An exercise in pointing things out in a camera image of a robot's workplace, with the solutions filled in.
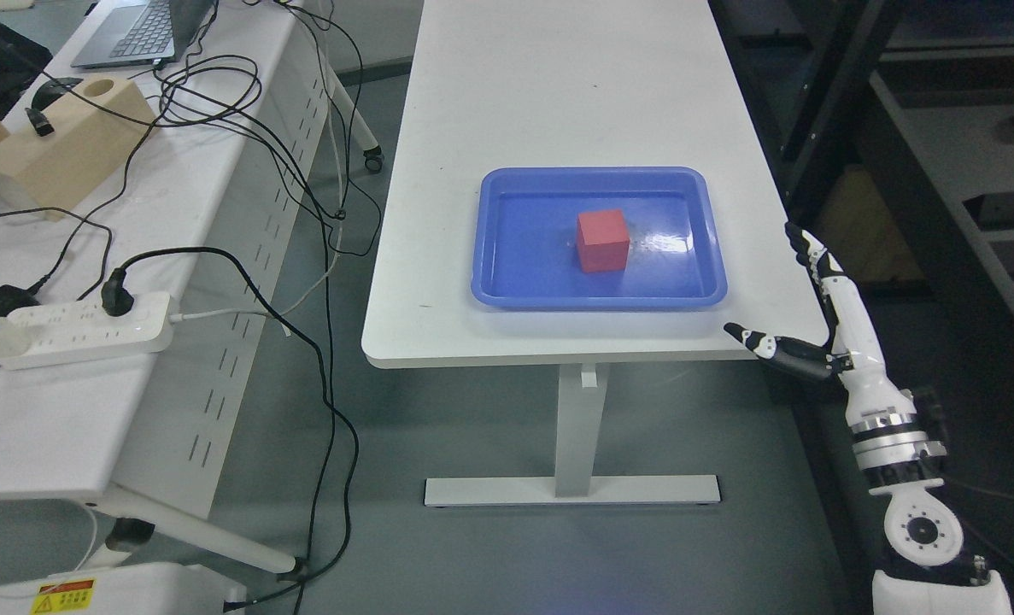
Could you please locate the pink foam block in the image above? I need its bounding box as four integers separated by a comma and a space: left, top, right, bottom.
576, 208, 630, 273

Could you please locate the black power cable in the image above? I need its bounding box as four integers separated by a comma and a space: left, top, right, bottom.
101, 247, 360, 615

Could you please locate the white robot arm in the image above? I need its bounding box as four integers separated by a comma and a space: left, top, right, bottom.
850, 389, 1013, 614

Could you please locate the white robot base unit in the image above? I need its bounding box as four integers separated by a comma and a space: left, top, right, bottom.
0, 563, 248, 614

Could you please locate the white power strip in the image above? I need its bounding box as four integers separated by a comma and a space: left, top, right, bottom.
0, 291, 179, 371

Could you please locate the grey laptop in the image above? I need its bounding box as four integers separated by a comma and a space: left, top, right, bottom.
72, 1, 216, 69

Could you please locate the wooden block with hole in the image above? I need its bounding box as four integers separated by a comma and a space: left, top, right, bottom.
0, 74, 155, 220

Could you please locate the white table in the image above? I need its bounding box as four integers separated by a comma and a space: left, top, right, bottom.
361, 1, 824, 507

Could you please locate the white side desk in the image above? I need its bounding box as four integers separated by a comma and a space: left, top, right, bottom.
0, 1, 358, 576

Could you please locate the green plastic tray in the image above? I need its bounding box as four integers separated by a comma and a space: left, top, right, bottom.
470, 167, 728, 311

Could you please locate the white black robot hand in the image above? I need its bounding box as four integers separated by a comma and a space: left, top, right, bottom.
723, 222, 917, 439

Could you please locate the black metal shelf right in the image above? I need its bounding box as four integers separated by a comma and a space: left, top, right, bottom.
710, 1, 1014, 608

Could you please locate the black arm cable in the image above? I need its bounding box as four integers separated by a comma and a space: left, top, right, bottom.
925, 389, 1014, 615

